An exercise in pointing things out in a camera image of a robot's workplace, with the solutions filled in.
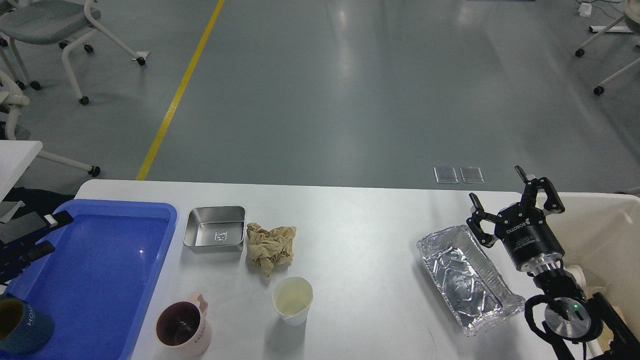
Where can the left floor socket plate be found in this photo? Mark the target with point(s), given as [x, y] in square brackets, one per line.
[446, 175]

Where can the white side table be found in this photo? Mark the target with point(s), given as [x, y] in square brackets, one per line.
[15, 157]

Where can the crumpled brown paper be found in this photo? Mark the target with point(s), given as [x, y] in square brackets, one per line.
[269, 248]

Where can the white paper cup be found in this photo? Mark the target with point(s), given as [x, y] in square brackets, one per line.
[292, 298]

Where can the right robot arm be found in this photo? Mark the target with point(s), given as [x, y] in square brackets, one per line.
[562, 313]

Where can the grey office chair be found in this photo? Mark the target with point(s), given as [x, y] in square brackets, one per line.
[47, 22]

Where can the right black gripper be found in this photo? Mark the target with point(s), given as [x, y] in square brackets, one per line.
[527, 237]

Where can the stainless steel rectangular dish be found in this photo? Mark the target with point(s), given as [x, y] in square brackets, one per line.
[215, 229]

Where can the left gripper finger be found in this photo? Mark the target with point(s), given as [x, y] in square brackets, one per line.
[23, 233]
[14, 265]

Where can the floor socket plate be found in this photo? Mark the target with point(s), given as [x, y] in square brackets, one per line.
[446, 175]
[472, 175]

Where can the blue plastic tray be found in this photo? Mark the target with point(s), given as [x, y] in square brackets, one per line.
[97, 284]

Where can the right floor socket plate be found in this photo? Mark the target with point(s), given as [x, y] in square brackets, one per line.
[472, 175]

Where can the beige plastic bin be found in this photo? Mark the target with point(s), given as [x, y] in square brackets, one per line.
[601, 233]

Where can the aluminium foil tray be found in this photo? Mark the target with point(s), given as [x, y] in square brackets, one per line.
[469, 282]

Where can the teal HOME mug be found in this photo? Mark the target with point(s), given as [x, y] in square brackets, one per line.
[23, 329]

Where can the pink HOME mug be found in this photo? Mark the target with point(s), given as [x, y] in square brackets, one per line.
[184, 328]

